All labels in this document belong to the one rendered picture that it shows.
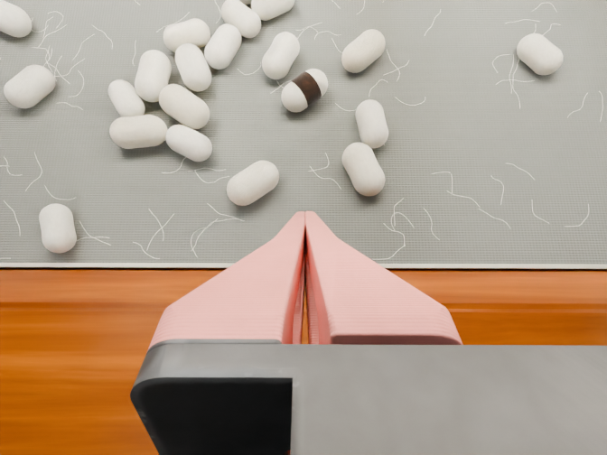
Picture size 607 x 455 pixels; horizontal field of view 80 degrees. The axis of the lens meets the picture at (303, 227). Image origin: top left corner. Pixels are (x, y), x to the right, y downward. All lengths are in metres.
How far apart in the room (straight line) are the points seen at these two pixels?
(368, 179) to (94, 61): 0.22
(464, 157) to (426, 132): 0.03
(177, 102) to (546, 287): 0.26
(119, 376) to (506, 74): 0.33
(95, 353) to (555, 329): 0.26
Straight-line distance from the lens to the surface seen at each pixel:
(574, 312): 0.26
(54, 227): 0.27
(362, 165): 0.24
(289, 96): 0.26
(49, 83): 0.33
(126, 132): 0.27
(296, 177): 0.25
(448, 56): 0.32
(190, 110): 0.26
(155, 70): 0.29
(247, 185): 0.23
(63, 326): 0.25
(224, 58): 0.29
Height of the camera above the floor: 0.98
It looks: 76 degrees down
